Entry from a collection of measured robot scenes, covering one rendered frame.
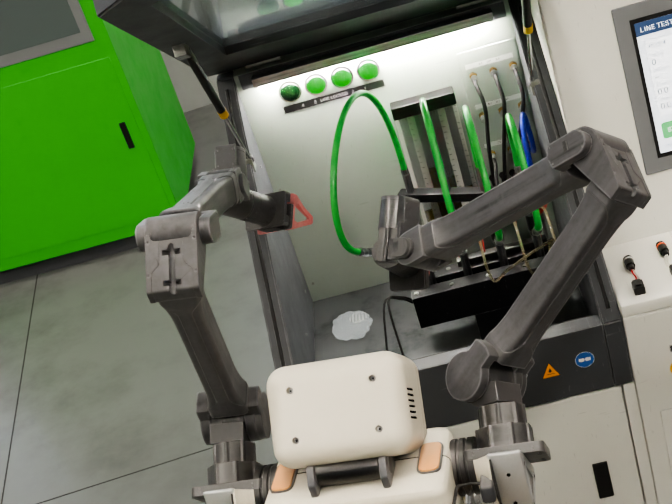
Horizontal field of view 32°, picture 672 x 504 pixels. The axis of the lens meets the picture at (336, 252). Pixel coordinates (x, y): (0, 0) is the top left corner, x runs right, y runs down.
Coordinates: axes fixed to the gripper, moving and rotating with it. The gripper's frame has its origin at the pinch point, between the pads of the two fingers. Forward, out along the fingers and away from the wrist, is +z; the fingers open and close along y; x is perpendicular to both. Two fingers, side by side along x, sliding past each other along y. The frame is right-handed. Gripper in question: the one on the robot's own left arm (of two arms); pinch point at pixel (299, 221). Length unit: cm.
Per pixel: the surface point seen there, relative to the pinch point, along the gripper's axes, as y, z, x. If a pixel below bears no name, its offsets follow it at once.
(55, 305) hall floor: 273, 126, -25
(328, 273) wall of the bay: 40, 50, -3
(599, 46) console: -39, 42, -40
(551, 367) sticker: -25, 49, 23
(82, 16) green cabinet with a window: 222, 91, -131
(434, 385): -6.5, 34.5, 27.6
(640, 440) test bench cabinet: -31, 73, 36
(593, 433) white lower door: -25, 65, 35
